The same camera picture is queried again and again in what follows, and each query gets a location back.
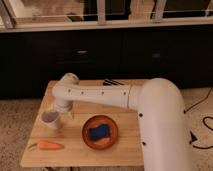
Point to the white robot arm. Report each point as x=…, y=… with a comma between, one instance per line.
x=164, y=133

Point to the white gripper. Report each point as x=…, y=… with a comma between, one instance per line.
x=63, y=109

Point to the dark cabinet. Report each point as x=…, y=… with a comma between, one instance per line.
x=29, y=60

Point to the orange carrot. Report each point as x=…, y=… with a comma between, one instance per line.
x=47, y=145

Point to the grey ceramic cup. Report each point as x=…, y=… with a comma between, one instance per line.
x=51, y=119

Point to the black object on table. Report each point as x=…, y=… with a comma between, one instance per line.
x=111, y=82

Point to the blue sponge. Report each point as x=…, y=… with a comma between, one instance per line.
x=99, y=132

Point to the brown round plate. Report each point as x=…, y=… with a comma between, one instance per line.
x=103, y=143

